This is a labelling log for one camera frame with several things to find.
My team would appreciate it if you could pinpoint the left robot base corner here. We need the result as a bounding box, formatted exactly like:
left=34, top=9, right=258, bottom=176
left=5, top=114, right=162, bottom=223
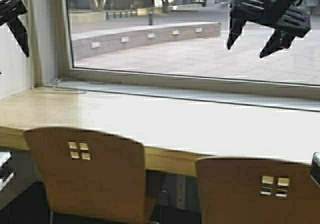
left=0, top=151, right=14, bottom=191

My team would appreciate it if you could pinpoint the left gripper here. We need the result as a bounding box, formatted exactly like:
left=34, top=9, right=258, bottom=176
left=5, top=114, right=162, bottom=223
left=0, top=0, right=30, bottom=58

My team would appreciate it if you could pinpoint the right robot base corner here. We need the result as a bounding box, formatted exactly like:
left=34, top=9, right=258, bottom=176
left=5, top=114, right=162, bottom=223
left=310, top=152, right=320, bottom=187

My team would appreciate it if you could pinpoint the wooden chair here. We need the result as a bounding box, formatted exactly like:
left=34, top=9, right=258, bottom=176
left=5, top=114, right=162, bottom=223
left=23, top=127, right=151, bottom=224
left=195, top=156, right=320, bottom=224

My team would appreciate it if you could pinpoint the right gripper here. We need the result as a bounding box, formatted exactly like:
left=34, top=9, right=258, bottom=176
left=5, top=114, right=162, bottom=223
left=226, top=0, right=312, bottom=58

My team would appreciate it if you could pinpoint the long wooden counter table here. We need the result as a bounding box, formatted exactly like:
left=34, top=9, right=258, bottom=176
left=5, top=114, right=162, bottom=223
left=0, top=87, right=320, bottom=176

